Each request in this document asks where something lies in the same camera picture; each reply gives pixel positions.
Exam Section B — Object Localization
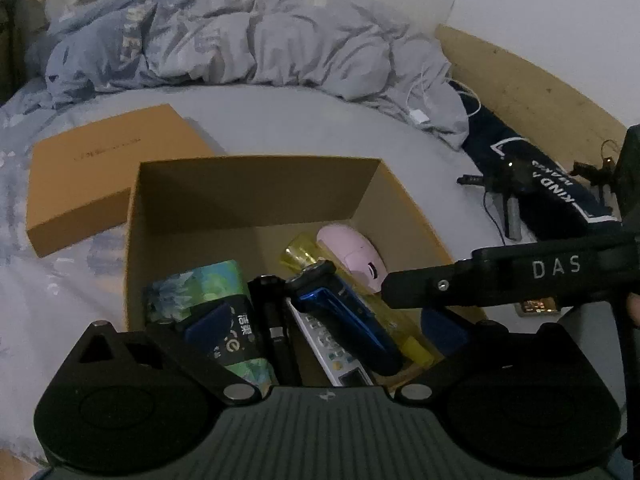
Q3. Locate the dark blue card pack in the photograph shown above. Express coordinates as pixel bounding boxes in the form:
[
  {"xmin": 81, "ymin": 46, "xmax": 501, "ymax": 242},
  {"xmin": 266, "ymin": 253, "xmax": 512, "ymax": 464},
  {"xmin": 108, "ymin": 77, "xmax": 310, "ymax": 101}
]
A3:
[{"xmin": 183, "ymin": 301, "xmax": 234, "ymax": 360}]

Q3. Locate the black blue electric shaver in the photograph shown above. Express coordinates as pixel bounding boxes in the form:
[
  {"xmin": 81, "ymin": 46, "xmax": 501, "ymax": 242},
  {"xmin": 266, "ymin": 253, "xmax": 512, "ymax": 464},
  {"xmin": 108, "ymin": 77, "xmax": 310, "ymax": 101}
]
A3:
[{"xmin": 285, "ymin": 260, "xmax": 406, "ymax": 376}]

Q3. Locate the orange cardboard box lid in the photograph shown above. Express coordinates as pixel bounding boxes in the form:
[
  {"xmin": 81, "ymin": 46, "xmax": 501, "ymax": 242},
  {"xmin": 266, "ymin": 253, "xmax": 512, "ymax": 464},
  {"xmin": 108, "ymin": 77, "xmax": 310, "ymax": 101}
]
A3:
[{"xmin": 26, "ymin": 104, "xmax": 214, "ymax": 258}]

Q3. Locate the black printed garment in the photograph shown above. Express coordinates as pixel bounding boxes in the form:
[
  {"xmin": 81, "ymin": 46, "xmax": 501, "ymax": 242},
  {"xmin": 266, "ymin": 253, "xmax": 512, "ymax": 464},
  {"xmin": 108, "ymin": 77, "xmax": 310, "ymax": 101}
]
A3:
[{"xmin": 452, "ymin": 81, "xmax": 622, "ymax": 242}]

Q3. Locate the open cardboard box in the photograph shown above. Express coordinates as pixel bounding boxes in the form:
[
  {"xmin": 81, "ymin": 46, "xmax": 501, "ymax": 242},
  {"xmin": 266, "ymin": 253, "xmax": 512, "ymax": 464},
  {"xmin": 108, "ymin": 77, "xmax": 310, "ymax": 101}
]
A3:
[{"xmin": 124, "ymin": 155, "xmax": 486, "ymax": 391}]

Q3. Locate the green floral tissue pack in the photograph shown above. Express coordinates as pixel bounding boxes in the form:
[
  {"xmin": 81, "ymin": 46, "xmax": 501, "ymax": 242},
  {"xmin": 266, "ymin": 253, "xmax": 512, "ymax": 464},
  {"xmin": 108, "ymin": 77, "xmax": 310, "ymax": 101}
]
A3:
[{"xmin": 142, "ymin": 260, "xmax": 276, "ymax": 393}]

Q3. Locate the wooden headboard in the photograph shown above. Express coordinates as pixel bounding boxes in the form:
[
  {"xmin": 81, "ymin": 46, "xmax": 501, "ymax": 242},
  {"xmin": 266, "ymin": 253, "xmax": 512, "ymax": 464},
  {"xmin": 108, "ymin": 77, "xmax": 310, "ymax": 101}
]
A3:
[{"xmin": 435, "ymin": 25, "xmax": 627, "ymax": 169}]

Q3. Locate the yellow transparent bottle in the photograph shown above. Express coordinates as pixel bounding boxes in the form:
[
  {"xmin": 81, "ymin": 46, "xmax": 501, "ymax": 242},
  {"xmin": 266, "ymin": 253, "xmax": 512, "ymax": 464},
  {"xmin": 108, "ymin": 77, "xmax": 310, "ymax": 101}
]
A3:
[{"xmin": 281, "ymin": 233, "xmax": 439, "ymax": 376}]

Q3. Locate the white charger cable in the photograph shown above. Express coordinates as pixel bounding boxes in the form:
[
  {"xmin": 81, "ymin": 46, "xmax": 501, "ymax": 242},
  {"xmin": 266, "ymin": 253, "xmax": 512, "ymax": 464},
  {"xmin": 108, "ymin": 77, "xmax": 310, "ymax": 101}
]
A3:
[{"xmin": 406, "ymin": 62, "xmax": 483, "ymax": 125}]

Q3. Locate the pink computer mouse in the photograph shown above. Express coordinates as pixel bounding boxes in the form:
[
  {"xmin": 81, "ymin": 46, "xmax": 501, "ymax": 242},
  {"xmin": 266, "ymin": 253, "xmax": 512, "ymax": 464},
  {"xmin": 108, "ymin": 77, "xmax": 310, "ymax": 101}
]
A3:
[{"xmin": 317, "ymin": 223, "xmax": 387, "ymax": 294}]

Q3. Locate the grey blue crumpled duvet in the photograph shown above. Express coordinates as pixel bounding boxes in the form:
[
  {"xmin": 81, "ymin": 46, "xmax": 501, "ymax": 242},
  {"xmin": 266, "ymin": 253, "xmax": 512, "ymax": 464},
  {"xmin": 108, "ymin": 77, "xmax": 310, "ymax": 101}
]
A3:
[{"xmin": 26, "ymin": 0, "xmax": 469, "ymax": 148}]

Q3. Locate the black tripod stand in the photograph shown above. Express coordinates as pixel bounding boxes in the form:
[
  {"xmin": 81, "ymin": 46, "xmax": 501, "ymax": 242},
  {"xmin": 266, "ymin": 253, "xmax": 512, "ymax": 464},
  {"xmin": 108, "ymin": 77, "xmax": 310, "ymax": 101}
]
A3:
[{"xmin": 458, "ymin": 157, "xmax": 620, "ymax": 242}]

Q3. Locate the black cylindrical device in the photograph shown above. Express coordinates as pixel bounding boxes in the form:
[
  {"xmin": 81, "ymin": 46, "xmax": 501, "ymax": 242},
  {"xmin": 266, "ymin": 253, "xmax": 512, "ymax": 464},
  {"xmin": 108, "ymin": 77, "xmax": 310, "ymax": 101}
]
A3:
[{"xmin": 248, "ymin": 275, "xmax": 303, "ymax": 387}]

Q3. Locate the white remote control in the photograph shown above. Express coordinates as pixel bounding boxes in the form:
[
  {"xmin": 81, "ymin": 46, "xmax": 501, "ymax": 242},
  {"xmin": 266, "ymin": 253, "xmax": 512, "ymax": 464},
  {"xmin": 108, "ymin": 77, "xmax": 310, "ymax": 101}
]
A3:
[{"xmin": 286, "ymin": 298, "xmax": 374, "ymax": 387}]

